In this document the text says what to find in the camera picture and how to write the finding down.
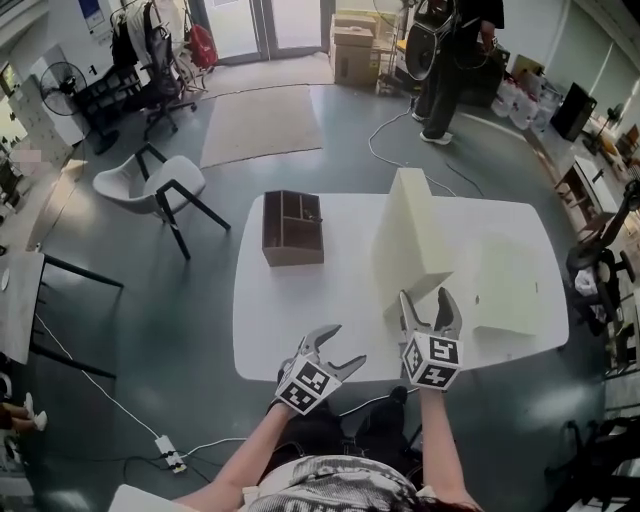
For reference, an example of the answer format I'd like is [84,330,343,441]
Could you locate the red backpack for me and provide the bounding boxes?
[187,23,219,67]

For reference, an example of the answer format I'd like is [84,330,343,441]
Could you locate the black square box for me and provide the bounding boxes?
[549,82,599,142]

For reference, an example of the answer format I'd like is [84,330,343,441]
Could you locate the person's black trousers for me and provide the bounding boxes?
[272,384,426,481]

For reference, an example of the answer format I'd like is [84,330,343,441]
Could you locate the blue wall poster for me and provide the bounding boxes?
[77,0,104,31]

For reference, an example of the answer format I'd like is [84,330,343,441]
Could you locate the white locker cabinet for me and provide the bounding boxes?
[9,74,76,166]

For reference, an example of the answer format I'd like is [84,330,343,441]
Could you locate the flat cardboard box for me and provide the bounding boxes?
[330,13,377,32]

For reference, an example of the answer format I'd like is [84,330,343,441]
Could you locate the person's patterned shirt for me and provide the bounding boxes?
[244,453,424,512]

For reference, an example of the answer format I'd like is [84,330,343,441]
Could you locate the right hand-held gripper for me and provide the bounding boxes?
[398,286,465,390]

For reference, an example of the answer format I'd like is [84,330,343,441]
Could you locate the grey table black legs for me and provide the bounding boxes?
[0,252,125,381]

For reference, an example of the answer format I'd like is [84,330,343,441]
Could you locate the beige floor mat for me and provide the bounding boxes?
[199,84,325,170]

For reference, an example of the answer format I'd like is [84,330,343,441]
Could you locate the glass double door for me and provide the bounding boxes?
[202,0,334,64]

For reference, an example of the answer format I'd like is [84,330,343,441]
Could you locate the white chair black legs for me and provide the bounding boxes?
[92,142,232,261]

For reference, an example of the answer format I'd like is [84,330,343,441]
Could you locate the clothes rack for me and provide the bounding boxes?
[107,0,151,66]

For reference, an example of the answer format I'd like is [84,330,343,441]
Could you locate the cream box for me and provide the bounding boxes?
[469,234,546,347]
[372,168,456,319]

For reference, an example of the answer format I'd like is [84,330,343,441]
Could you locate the black floor cable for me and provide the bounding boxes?
[444,162,486,199]

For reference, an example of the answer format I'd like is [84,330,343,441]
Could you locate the person's right forearm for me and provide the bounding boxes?
[418,384,481,512]

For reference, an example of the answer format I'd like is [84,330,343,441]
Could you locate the tall cardboard box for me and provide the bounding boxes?
[332,27,380,87]

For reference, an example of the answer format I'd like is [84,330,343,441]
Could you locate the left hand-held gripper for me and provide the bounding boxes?
[269,323,368,417]

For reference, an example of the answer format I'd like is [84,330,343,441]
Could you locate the white power strip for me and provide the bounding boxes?
[154,435,189,474]

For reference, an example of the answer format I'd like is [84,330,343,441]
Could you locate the person's left forearm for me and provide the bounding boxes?
[172,402,296,512]

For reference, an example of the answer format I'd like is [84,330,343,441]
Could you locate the brown wooden compartment organizer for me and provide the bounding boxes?
[261,189,325,268]

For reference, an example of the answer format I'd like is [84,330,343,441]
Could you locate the black office chair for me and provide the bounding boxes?
[134,0,199,142]
[564,244,640,371]

